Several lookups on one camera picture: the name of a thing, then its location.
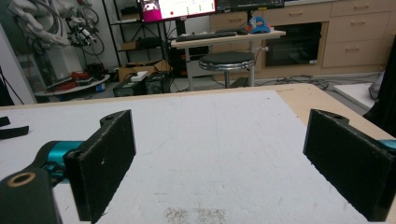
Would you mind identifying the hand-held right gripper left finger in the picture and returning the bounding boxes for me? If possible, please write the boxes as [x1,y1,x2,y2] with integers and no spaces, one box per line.
[31,109,137,224]

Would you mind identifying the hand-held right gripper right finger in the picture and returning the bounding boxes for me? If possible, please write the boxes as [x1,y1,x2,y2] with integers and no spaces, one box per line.
[303,108,396,222]

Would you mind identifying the white panel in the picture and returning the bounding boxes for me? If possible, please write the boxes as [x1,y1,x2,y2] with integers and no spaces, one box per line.
[0,23,37,107]

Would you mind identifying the white floor board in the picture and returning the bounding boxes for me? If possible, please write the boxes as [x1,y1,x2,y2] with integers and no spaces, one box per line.
[332,81,385,110]

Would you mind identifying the dark curtain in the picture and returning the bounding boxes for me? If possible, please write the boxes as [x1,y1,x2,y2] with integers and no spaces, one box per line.
[361,33,396,138]

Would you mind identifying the round white platform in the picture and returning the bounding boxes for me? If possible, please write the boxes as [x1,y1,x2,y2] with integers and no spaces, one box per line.
[33,74,111,97]

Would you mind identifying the red tool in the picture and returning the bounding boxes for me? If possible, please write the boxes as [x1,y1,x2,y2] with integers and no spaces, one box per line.
[68,71,92,82]

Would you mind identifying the black computer case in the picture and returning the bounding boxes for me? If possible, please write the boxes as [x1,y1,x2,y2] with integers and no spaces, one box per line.
[112,71,171,97]

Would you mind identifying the cardboard box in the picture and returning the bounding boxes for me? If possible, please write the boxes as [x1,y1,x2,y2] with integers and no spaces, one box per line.
[118,60,173,83]

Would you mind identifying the white foam mat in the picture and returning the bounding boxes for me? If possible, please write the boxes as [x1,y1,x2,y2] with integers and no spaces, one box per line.
[0,90,372,224]

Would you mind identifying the light wooden cabinet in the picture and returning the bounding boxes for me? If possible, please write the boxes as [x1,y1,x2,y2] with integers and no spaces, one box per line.
[208,0,396,80]

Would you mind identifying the black metal shelf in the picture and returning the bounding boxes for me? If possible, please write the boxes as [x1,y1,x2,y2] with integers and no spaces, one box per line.
[102,0,172,77]

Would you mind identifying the light wooden desk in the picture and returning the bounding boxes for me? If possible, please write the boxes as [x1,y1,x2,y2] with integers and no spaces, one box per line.
[170,29,287,91]

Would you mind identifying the round black stool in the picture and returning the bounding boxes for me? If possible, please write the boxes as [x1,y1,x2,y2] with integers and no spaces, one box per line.
[198,51,257,90]

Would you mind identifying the black keyboard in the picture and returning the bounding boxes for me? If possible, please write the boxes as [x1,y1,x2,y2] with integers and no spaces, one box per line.
[175,30,238,43]

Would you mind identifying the blue cap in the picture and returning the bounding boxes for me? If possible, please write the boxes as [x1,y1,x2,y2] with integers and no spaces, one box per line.
[247,16,272,35]

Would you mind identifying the monitor with pink screen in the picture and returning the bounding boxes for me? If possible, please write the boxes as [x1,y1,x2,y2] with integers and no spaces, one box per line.
[136,0,218,24]

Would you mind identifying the dark monitor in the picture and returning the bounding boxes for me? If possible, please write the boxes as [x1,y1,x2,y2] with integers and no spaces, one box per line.
[216,0,286,14]

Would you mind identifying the black floor cables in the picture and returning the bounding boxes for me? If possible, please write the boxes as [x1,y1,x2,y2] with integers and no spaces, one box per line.
[256,74,382,91]

